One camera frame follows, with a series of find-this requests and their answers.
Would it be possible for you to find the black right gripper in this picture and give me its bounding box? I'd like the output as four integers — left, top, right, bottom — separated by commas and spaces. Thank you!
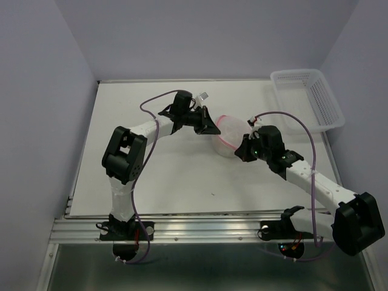
233, 132, 270, 162

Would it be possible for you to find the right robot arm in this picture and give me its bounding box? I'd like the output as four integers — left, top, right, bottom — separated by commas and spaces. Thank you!
235, 125, 386, 256

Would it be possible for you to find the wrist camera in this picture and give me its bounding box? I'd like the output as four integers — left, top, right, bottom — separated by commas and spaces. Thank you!
247, 116, 263, 139
195, 92, 209, 103

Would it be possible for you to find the white mesh laundry bag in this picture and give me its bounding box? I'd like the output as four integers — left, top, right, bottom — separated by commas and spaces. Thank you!
211, 115, 251, 158

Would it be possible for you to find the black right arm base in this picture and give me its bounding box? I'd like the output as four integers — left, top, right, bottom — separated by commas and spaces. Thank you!
257, 206, 313, 241

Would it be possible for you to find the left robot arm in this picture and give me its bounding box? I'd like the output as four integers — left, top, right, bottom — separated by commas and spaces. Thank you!
102, 90, 221, 239

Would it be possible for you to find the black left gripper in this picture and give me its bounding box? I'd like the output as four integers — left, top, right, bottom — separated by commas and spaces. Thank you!
181, 105, 219, 135

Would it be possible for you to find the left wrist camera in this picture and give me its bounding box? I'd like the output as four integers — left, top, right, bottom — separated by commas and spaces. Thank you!
195, 92, 209, 103

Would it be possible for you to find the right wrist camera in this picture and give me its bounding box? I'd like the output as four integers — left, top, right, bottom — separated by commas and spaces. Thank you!
247, 116, 263, 139

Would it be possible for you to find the white perforated plastic basket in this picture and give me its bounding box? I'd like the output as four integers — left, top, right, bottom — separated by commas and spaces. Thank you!
270, 69, 346, 133

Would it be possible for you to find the aluminium mounting rail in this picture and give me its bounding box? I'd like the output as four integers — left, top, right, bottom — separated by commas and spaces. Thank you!
48, 212, 372, 243

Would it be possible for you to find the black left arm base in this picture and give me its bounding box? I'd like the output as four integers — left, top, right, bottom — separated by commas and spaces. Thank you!
96, 220, 147, 241

